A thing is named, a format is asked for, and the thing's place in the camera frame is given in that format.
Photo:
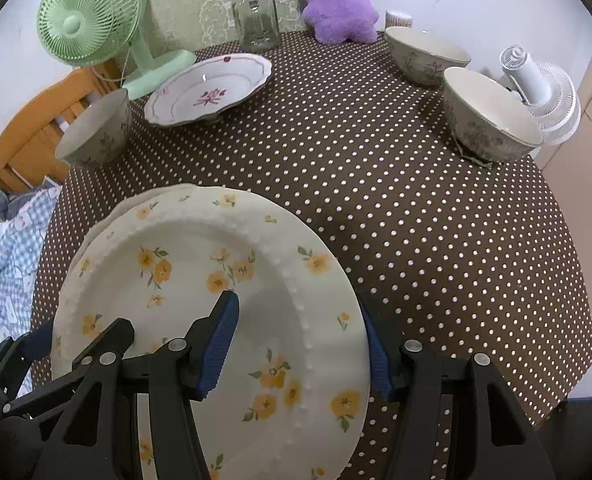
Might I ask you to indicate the yellow flower white plate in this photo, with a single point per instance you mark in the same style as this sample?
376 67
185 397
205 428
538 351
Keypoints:
185 240

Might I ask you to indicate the glass jar with black lid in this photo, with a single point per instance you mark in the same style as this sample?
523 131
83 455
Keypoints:
253 20

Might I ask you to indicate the orange wooden chair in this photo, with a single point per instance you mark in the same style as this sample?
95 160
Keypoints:
20 145

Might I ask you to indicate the cream plate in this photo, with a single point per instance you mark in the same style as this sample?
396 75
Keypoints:
125 204

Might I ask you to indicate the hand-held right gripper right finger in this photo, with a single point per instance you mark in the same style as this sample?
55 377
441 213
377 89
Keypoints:
378 360

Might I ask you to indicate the grey floral bowl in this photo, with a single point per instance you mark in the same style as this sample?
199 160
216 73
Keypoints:
476 130
416 65
100 140

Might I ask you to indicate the blue checked blanket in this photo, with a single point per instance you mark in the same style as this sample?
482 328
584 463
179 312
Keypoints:
5 260

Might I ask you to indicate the purple plush toy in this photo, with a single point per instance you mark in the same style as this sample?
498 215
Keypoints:
336 0

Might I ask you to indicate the small white container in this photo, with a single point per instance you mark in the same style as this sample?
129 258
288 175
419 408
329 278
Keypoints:
398 17

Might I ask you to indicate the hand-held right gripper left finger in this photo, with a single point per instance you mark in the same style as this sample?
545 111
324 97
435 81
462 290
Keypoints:
220 345

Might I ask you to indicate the green desk fan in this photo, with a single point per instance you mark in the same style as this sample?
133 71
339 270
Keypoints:
75 25

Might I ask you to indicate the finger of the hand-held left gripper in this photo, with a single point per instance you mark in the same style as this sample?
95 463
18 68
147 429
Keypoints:
39 342

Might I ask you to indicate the white fan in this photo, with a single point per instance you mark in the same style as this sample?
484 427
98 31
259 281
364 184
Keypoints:
551 95

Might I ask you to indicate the pink flower scalloped plate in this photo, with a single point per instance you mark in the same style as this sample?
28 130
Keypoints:
185 100

